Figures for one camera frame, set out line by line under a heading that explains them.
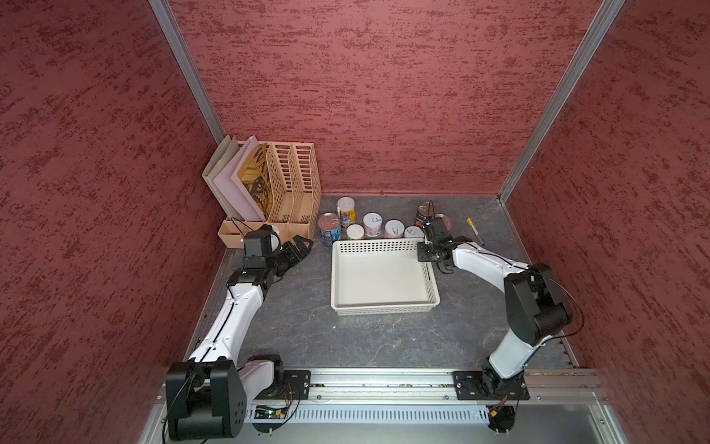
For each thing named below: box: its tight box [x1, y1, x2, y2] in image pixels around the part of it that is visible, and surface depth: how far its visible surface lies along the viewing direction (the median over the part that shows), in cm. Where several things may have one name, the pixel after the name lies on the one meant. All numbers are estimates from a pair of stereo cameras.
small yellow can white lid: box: [345, 222, 366, 241], surface depth 102 cm
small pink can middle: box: [383, 218, 406, 239], surface depth 105 cm
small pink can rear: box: [362, 210, 384, 238], surface depth 108 cm
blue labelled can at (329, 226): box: [317, 211, 342, 247], surface depth 100 cm
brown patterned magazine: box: [237, 142, 272, 222], surface depth 102 cm
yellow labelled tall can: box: [336, 196, 356, 229], surface depth 102 cm
